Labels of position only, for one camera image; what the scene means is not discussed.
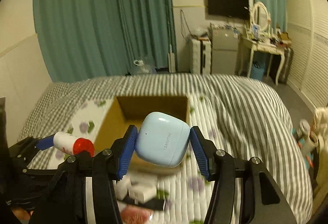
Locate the black wall television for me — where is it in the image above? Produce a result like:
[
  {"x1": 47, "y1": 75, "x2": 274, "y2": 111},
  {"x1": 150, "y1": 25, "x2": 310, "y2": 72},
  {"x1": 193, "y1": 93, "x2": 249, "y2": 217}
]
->
[{"x1": 207, "y1": 0, "x2": 250, "y2": 20}]

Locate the grey checked bed blanket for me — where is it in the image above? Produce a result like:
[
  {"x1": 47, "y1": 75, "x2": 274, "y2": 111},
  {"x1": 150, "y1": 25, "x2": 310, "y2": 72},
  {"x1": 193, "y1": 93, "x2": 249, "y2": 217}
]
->
[{"x1": 19, "y1": 74, "x2": 312, "y2": 223}]

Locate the red patterned booklet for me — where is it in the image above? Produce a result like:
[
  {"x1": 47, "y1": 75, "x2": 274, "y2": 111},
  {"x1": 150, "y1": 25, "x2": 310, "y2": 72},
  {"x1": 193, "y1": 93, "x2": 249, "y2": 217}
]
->
[{"x1": 121, "y1": 206, "x2": 153, "y2": 224}]

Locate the white usb charger cube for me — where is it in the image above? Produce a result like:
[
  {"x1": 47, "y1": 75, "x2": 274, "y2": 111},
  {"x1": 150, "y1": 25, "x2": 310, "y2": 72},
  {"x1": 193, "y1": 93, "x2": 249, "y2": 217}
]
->
[{"x1": 128, "y1": 183, "x2": 157, "y2": 205}]

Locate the white suitcase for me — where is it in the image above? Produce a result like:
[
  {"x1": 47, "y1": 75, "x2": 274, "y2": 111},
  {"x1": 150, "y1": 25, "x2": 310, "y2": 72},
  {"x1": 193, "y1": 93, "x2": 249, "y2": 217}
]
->
[{"x1": 188, "y1": 38, "x2": 211, "y2": 74}]

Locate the light blue earbuds case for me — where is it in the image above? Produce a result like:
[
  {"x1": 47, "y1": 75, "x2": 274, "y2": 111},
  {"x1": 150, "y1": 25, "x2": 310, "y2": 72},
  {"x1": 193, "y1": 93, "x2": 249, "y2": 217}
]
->
[{"x1": 135, "y1": 112, "x2": 190, "y2": 168}]

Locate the blue basket under table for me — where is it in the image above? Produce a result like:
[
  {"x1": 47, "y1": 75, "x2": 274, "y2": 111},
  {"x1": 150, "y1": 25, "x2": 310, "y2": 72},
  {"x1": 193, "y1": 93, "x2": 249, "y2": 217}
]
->
[{"x1": 250, "y1": 61, "x2": 265, "y2": 81}]

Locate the white louvred wardrobe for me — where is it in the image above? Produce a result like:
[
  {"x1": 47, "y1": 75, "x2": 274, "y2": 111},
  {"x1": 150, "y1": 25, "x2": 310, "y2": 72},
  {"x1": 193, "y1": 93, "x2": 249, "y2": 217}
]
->
[{"x1": 287, "y1": 0, "x2": 327, "y2": 108}]

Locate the white dressing table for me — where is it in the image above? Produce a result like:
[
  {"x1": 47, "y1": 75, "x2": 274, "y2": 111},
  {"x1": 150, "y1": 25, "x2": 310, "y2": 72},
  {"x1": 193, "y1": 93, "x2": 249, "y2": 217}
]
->
[{"x1": 237, "y1": 36, "x2": 285, "y2": 85}]

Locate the white tube red cap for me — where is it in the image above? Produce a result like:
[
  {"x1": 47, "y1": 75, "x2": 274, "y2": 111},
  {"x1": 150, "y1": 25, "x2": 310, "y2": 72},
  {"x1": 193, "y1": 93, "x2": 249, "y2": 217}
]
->
[{"x1": 53, "y1": 132, "x2": 95, "y2": 157}]

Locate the silver mini fridge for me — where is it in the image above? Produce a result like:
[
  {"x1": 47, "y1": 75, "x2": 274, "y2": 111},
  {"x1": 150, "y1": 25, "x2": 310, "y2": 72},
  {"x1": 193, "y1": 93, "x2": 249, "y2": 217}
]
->
[{"x1": 211, "y1": 28, "x2": 239, "y2": 75}]

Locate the black remote control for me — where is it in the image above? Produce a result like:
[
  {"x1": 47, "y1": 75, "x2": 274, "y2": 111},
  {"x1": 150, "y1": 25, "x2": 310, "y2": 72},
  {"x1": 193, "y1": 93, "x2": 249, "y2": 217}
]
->
[{"x1": 120, "y1": 196, "x2": 166, "y2": 211}]

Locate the white plug charger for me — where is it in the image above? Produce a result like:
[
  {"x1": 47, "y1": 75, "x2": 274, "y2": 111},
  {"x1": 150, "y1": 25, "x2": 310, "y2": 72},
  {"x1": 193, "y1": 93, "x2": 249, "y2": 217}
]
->
[{"x1": 114, "y1": 175, "x2": 131, "y2": 201}]

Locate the oval vanity mirror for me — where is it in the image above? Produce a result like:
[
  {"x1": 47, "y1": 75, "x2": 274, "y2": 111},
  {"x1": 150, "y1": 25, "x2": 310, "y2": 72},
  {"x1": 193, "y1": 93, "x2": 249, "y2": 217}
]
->
[{"x1": 250, "y1": 1, "x2": 271, "y2": 32}]

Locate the clear water jug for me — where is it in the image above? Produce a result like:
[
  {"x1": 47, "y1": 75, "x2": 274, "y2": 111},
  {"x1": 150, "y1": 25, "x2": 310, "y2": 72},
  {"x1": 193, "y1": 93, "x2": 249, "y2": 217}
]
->
[{"x1": 130, "y1": 59, "x2": 153, "y2": 75}]

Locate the teal curtain left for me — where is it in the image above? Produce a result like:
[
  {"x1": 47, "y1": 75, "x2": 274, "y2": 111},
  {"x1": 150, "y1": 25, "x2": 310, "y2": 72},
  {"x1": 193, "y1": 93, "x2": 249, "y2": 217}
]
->
[{"x1": 33, "y1": 0, "x2": 176, "y2": 83}]

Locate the cream jacket at right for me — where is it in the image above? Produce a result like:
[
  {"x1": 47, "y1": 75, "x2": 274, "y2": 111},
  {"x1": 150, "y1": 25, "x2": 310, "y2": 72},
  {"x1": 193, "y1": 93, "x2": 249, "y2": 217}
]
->
[{"x1": 312, "y1": 107, "x2": 327, "y2": 186}]

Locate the brown cardboard box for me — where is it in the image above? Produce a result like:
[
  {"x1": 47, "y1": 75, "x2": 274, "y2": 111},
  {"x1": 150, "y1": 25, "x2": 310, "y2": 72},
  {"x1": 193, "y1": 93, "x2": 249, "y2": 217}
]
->
[{"x1": 93, "y1": 95, "x2": 191, "y2": 176}]

